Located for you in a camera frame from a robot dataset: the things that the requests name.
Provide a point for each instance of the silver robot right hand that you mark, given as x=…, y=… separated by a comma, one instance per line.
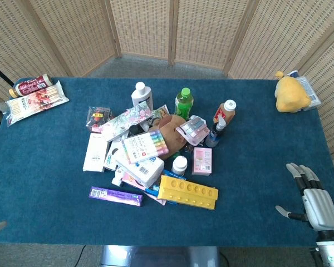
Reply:
x=320, y=207

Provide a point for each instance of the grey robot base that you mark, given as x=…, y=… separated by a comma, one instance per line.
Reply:
x=158, y=256

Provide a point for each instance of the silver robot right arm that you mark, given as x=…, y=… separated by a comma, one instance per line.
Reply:
x=330, y=251

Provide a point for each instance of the small white bottle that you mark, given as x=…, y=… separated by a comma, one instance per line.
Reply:
x=117, y=178

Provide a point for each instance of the orange bottle with white cap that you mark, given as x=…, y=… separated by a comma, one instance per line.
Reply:
x=225, y=111

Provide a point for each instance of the brown sauce bottle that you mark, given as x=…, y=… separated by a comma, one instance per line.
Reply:
x=30, y=84

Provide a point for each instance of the green tea bottle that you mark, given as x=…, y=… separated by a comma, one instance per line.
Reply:
x=184, y=105

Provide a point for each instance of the blue carpet table mat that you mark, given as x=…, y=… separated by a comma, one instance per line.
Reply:
x=253, y=167

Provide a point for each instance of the yellow plush toy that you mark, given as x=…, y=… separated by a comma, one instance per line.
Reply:
x=291, y=96

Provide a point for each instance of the white blue wipes packet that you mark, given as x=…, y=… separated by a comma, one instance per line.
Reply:
x=311, y=90

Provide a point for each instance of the purple long box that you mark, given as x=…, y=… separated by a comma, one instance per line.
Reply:
x=115, y=196

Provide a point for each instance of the white flat box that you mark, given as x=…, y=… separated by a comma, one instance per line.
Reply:
x=94, y=153

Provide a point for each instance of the wicker folding screen panel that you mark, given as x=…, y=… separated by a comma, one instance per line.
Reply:
x=208, y=30
x=143, y=26
x=78, y=30
x=284, y=36
x=332, y=83
x=14, y=41

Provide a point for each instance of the pink small box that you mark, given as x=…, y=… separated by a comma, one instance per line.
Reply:
x=202, y=161

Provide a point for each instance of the biscuit stick snack packet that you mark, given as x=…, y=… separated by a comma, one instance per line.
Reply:
x=33, y=103

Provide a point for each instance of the white toothpaste packet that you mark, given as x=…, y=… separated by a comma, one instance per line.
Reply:
x=111, y=157

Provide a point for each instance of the pink flat packet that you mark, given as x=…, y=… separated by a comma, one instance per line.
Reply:
x=133, y=180

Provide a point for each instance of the white pill jar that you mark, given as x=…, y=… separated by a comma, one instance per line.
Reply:
x=179, y=164

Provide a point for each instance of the pink clear plastic case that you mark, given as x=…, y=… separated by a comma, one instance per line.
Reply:
x=193, y=129

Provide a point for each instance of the dark clear small packet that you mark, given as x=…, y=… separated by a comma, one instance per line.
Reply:
x=98, y=116

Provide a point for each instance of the black pole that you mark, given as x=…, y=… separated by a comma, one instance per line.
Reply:
x=0, y=73

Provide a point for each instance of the white tissue pack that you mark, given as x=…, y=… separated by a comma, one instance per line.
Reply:
x=144, y=171

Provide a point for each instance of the blue flat packet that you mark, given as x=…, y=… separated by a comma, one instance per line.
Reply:
x=153, y=190

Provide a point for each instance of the brown plush toy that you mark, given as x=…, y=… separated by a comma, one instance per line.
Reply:
x=171, y=130

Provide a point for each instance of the floral print long box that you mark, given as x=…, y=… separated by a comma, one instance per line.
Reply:
x=125, y=121

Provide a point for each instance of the pastel highlighter pen pack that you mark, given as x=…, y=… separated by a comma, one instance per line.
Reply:
x=146, y=146

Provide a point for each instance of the black small object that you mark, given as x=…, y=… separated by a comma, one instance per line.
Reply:
x=136, y=130

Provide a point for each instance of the picture print snack packet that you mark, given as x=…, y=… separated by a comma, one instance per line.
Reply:
x=161, y=111

